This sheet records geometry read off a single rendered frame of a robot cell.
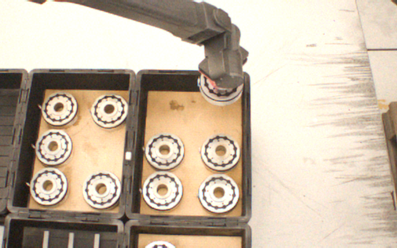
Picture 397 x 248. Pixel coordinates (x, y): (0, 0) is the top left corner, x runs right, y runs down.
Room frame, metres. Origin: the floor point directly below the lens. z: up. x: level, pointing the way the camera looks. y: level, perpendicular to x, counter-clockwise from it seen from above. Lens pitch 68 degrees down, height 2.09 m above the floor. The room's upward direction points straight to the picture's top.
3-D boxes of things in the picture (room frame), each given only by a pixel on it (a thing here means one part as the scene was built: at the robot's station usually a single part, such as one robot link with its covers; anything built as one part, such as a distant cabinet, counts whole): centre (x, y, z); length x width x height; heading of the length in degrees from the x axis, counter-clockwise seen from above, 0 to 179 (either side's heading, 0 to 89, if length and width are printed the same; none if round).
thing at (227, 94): (0.54, -0.05, 1.04); 0.10 x 0.10 x 0.01
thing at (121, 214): (0.44, 0.32, 0.92); 0.40 x 0.30 x 0.02; 178
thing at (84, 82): (0.44, 0.32, 0.87); 0.40 x 0.30 x 0.11; 178
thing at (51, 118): (0.55, 0.39, 0.86); 0.10 x 0.10 x 0.01
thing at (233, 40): (0.53, -0.05, 1.22); 0.07 x 0.06 x 0.07; 2
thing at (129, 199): (0.43, 0.02, 0.92); 0.40 x 0.30 x 0.02; 178
